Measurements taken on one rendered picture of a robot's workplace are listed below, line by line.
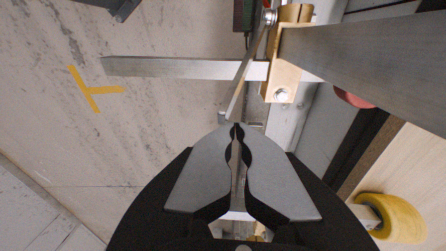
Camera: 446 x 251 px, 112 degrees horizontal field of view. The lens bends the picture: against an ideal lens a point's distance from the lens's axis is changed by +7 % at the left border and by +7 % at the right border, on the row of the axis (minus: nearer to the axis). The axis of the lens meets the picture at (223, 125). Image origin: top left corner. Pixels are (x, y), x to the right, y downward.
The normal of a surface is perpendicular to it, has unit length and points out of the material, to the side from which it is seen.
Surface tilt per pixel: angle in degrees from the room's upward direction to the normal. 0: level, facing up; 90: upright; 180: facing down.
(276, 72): 0
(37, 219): 90
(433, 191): 0
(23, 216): 90
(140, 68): 0
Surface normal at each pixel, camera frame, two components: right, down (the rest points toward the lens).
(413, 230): -0.04, -0.04
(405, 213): -0.01, -0.58
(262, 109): -0.06, 0.52
